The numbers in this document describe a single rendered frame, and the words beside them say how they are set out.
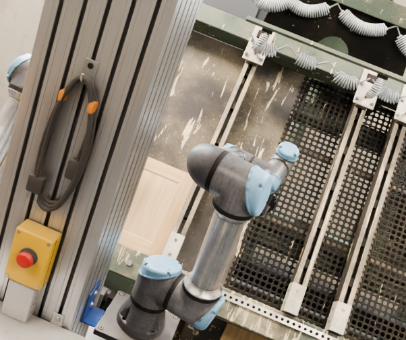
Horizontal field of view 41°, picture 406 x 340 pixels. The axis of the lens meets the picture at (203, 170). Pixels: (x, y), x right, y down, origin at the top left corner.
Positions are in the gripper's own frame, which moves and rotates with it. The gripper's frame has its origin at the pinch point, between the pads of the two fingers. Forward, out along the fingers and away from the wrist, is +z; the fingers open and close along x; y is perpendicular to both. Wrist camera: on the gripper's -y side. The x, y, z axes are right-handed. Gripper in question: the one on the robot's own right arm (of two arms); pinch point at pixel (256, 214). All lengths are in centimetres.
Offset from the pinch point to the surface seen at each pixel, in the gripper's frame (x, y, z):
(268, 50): 21, 78, -15
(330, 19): -1, 136, -8
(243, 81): 26, 76, 4
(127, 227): 47, -1, 40
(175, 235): 26.2, 0.0, 33.7
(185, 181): 32.5, 25.2, 28.4
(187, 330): 6, -14, 80
